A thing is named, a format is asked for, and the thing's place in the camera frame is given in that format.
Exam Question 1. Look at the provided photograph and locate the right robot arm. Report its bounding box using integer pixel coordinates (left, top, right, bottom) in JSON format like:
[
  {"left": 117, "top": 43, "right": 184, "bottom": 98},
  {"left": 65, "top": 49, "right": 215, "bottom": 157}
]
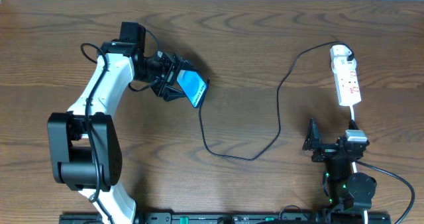
[{"left": 302, "top": 119, "right": 376, "bottom": 223}]

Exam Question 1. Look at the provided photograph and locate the white power strip cord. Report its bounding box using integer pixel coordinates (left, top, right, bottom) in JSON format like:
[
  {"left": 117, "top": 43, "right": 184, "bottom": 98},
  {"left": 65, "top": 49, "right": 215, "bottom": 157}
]
[{"left": 349, "top": 105, "right": 369, "bottom": 224}]

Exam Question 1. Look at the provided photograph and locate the black USB charging cable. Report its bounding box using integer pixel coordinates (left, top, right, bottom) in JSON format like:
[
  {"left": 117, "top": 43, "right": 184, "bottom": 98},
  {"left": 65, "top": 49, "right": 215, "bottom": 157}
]
[{"left": 198, "top": 40, "right": 355, "bottom": 162}]

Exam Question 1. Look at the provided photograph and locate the white power strip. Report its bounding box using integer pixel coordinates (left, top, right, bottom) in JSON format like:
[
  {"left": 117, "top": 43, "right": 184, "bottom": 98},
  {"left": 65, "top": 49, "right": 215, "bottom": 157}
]
[{"left": 331, "top": 56, "right": 362, "bottom": 107}]

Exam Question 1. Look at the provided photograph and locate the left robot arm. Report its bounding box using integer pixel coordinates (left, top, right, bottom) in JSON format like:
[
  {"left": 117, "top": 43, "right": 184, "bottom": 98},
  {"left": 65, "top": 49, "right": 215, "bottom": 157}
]
[{"left": 47, "top": 22, "right": 208, "bottom": 223}]

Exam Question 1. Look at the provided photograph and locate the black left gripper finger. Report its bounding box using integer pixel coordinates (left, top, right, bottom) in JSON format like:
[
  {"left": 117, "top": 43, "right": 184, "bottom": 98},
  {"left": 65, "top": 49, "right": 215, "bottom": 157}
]
[
  {"left": 163, "top": 85, "right": 186, "bottom": 101},
  {"left": 175, "top": 54, "right": 198, "bottom": 74}
]

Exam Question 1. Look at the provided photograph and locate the blue Galaxy smartphone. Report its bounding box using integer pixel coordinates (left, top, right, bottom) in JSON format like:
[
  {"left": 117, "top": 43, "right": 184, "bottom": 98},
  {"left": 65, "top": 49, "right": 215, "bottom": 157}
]
[{"left": 177, "top": 70, "right": 207, "bottom": 108}]

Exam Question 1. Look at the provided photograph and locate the white charger plug adapter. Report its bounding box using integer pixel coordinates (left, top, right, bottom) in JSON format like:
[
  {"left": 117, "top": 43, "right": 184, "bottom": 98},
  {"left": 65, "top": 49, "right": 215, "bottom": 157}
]
[{"left": 330, "top": 44, "right": 354, "bottom": 61}]

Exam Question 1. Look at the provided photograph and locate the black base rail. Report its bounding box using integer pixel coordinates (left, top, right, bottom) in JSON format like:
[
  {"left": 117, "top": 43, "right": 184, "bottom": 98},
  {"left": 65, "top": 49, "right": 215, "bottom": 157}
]
[{"left": 58, "top": 211, "right": 392, "bottom": 224}]

